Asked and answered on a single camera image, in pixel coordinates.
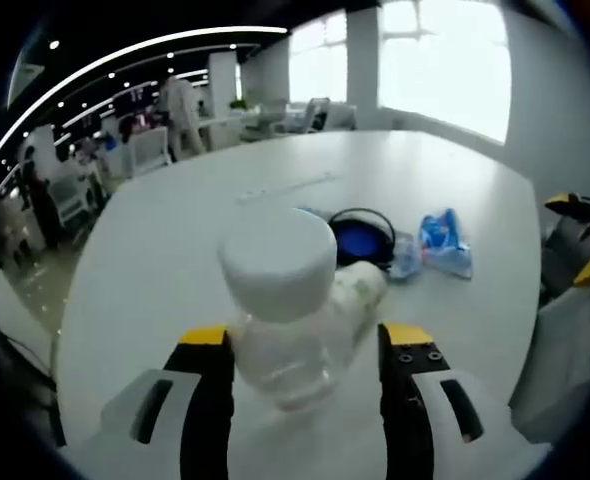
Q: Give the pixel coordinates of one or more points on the white pillar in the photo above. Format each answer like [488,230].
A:
[362,70]

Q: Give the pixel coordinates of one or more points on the clear plastic water bottle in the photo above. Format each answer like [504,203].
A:
[280,270]

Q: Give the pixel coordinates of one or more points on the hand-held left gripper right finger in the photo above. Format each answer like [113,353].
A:
[405,400]

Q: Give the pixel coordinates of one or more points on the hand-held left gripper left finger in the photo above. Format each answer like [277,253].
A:
[207,400]

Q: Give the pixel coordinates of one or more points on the blue bowl black rim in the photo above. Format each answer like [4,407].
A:
[387,232]

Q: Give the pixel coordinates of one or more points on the white table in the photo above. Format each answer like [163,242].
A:
[165,250]

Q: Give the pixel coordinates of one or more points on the green potted plant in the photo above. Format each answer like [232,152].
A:
[237,105]

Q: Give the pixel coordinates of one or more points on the blue tissue pack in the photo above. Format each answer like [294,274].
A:
[442,245]

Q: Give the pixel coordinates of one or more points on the curved ceiling light strip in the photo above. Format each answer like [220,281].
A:
[100,65]

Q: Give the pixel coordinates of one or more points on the white background office chair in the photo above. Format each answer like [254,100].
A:
[315,112]

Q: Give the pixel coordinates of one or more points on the white paper cup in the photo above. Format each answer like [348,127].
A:
[362,287]

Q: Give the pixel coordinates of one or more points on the grey mesh office chair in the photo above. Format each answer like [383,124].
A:
[565,360]

